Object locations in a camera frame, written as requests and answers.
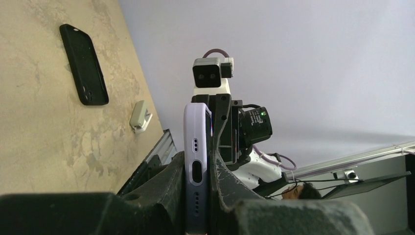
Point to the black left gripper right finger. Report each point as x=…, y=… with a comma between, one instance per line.
x=237, y=210

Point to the aluminium frame rail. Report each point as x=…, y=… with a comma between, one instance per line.
x=395, y=150

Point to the small white stapler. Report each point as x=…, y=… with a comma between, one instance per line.
x=140, y=117

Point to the black phone case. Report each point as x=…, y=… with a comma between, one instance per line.
x=84, y=66

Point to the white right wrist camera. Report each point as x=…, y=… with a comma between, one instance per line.
x=211, y=75

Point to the lavender phone case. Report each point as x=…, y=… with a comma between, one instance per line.
x=197, y=130

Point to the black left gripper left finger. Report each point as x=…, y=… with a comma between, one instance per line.
x=155, y=208

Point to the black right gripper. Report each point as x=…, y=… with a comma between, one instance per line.
x=236, y=127

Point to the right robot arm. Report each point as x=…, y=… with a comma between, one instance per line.
x=261, y=172

